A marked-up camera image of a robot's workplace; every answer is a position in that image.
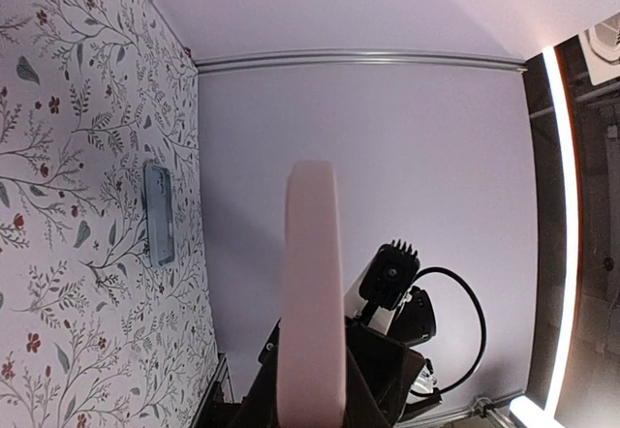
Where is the light blue phone case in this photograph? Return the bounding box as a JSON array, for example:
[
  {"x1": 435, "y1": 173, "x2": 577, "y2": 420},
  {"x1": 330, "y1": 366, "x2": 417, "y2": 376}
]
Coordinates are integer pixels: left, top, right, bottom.
[{"x1": 143, "y1": 161, "x2": 175, "y2": 268}]

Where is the floral table mat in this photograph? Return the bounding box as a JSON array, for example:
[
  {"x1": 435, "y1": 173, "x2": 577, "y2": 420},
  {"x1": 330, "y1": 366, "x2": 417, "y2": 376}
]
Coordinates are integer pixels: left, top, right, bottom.
[{"x1": 1, "y1": 0, "x2": 218, "y2": 427}]

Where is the right rear aluminium post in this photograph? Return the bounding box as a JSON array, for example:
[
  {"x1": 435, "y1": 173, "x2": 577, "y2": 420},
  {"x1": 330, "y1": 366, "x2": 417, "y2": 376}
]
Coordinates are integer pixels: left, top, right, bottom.
[{"x1": 194, "y1": 48, "x2": 527, "y2": 76}]

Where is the ceiling light strip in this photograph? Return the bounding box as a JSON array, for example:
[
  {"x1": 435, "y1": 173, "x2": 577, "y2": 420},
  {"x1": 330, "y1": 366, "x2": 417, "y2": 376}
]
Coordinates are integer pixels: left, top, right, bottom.
[{"x1": 523, "y1": 46, "x2": 581, "y2": 422}]

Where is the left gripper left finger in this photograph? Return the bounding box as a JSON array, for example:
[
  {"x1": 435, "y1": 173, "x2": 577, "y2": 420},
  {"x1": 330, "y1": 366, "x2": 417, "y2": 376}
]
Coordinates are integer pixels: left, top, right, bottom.
[{"x1": 229, "y1": 321, "x2": 281, "y2": 428}]

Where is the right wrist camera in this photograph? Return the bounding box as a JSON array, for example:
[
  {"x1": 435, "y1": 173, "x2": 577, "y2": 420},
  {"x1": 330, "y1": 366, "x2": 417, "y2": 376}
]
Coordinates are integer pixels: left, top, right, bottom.
[{"x1": 344, "y1": 240, "x2": 420, "y2": 334}]

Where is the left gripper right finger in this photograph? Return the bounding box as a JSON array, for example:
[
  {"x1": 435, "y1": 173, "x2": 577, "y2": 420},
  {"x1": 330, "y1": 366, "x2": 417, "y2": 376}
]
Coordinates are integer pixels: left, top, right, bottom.
[{"x1": 343, "y1": 349, "x2": 391, "y2": 428}]

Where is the ceiling air vent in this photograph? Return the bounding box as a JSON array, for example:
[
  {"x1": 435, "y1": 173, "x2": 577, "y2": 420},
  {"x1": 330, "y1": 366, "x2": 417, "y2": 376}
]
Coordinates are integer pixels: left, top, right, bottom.
[{"x1": 578, "y1": 14, "x2": 620, "y2": 85}]

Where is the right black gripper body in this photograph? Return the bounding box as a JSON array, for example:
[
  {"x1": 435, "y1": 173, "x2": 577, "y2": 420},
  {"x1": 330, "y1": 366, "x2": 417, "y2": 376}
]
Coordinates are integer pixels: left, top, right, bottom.
[{"x1": 344, "y1": 289, "x2": 441, "y2": 423}]

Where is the pink phone case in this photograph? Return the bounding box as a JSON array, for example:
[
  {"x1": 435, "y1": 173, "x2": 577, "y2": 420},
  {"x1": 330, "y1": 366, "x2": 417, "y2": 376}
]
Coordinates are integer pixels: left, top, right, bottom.
[{"x1": 276, "y1": 161, "x2": 347, "y2": 427}]

